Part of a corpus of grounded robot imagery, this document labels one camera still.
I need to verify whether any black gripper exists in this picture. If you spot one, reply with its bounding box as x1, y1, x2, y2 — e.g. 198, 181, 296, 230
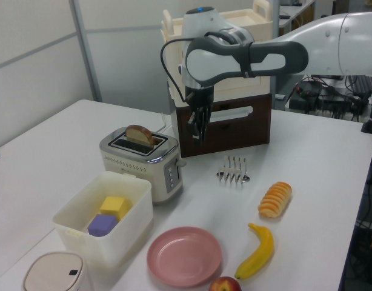
185, 85, 214, 146

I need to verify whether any cream and chrome toaster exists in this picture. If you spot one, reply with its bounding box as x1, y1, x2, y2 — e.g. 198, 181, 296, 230
99, 126, 187, 204

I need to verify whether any cream plastic storage box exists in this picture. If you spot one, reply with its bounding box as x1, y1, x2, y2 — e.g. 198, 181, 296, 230
159, 0, 273, 109

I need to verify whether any metal toast rack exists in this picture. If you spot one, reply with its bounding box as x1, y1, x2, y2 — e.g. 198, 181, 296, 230
216, 155, 251, 186

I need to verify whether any brown bread slice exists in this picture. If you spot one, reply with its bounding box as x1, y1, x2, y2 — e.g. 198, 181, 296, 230
125, 124, 156, 149

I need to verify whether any long orange striped bread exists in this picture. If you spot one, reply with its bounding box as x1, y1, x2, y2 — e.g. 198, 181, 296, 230
257, 181, 293, 219

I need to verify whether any yellow block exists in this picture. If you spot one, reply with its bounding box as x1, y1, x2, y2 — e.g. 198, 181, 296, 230
99, 195, 130, 219

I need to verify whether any white plastic container box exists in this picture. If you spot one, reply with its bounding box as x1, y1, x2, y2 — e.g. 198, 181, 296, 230
52, 170, 153, 267

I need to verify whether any pink plate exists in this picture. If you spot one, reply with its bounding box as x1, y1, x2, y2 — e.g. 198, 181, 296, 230
146, 226, 222, 288

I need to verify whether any purple block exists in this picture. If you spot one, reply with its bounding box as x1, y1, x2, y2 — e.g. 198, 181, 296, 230
87, 213, 119, 237

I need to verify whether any yellow banana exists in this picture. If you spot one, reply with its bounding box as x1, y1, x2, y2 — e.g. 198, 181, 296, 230
234, 222, 275, 280

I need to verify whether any white background desk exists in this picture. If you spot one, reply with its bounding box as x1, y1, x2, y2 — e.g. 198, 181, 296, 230
276, 0, 317, 31

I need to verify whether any red apple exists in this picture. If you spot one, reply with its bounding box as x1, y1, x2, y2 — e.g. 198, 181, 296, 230
208, 276, 242, 291

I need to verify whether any black keyboard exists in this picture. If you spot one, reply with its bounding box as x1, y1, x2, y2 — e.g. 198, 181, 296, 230
345, 75, 372, 98

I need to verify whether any small cream lidded bin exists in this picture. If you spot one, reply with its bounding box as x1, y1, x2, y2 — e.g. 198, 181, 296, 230
21, 251, 93, 291

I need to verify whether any white toaster power cord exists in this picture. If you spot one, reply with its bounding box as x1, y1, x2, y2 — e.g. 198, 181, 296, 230
157, 112, 169, 134

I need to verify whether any brown crate with white handle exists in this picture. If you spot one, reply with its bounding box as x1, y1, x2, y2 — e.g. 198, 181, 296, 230
176, 92, 272, 158

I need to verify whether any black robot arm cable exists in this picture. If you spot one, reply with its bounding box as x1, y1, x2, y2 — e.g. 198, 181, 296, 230
160, 32, 256, 105

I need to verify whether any black electronics with cables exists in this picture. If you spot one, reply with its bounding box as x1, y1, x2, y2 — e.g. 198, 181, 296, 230
288, 74, 356, 121

